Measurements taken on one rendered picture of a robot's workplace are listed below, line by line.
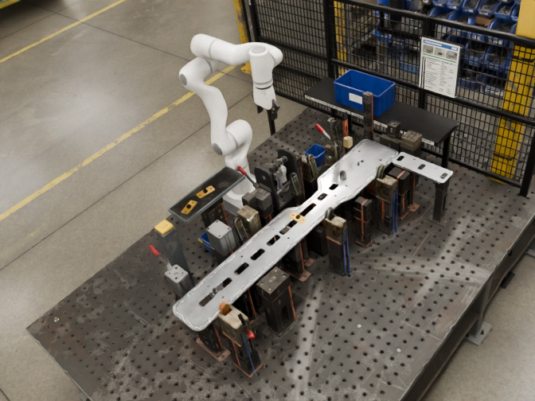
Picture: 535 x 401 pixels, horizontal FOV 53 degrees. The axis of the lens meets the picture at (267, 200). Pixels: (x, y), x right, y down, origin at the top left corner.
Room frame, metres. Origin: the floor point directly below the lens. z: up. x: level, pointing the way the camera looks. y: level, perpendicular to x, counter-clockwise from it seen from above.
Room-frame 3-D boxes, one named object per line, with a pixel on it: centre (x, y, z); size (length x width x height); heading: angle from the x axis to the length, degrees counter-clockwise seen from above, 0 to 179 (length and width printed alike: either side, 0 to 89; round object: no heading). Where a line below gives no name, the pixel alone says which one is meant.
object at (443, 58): (2.31, -0.98, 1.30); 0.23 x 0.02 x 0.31; 39
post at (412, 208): (1.98, -0.73, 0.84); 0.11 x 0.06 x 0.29; 39
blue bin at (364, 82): (2.53, -0.65, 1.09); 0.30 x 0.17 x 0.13; 40
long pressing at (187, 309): (1.73, -0.11, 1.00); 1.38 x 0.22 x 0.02; 129
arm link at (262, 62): (2.02, -0.08, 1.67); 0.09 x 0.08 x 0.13; 131
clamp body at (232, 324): (1.24, 0.21, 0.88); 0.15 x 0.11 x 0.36; 39
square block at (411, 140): (2.11, -0.78, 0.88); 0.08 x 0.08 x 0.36; 39
